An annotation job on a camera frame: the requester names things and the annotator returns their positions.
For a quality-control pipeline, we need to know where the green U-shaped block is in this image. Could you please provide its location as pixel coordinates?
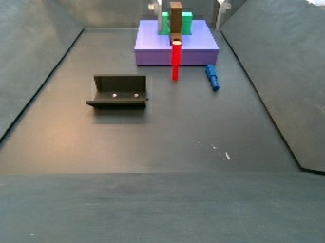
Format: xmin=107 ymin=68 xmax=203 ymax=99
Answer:
xmin=159 ymin=12 xmax=193 ymax=35

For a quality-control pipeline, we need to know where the purple base block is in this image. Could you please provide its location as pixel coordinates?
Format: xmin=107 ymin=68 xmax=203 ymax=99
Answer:
xmin=135 ymin=20 xmax=218 ymax=66

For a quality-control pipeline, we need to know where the red cylindrical peg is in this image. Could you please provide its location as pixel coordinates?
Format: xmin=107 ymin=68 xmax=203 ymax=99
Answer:
xmin=171 ymin=41 xmax=182 ymax=81

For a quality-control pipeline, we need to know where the brown L-shaped block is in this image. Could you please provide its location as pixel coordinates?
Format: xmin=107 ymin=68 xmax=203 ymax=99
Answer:
xmin=170 ymin=2 xmax=182 ymax=45

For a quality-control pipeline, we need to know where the black angle bracket fixture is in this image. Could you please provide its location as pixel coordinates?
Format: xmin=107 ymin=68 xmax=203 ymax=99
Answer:
xmin=87 ymin=74 xmax=147 ymax=108

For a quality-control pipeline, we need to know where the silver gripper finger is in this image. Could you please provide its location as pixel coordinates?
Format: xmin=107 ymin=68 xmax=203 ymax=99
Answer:
xmin=148 ymin=0 xmax=163 ymax=31
xmin=215 ymin=0 xmax=231 ymax=29

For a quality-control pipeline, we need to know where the blue stepped peg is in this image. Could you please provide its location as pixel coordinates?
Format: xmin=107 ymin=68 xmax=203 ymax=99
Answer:
xmin=206 ymin=65 xmax=219 ymax=91

